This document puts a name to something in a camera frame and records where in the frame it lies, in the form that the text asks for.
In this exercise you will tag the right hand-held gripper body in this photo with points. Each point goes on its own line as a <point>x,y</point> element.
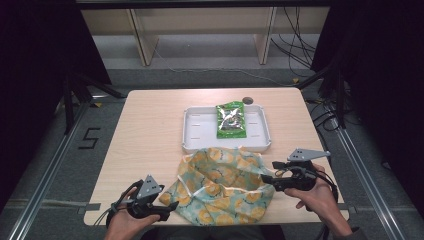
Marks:
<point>300,173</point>

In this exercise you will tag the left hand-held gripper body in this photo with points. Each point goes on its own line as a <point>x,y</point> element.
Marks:
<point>146,196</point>

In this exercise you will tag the lemon print cloth bag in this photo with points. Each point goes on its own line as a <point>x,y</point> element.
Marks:
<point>220,186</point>

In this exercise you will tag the green snack packet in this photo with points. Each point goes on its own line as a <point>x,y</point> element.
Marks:
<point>230,120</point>

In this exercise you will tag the white plastic tray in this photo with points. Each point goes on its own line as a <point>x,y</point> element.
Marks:
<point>200,128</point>

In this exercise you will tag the person's right hand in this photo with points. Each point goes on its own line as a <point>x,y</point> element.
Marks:
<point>313,198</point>

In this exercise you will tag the person's left hand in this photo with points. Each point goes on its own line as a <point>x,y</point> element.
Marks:
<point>128,221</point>

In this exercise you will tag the round dark table grommet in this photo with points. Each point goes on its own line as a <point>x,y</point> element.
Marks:
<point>247,100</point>

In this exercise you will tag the black metal stand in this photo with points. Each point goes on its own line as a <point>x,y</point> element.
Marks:
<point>76,96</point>
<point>333,86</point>

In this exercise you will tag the dark curtain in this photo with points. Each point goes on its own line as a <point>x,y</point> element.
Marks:
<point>36,66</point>
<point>383,83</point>

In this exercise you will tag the light wooden shelf unit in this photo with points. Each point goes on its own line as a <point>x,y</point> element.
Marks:
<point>200,20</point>

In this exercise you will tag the aluminium floor rail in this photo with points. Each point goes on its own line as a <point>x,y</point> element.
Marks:
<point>50,166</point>
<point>370,180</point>

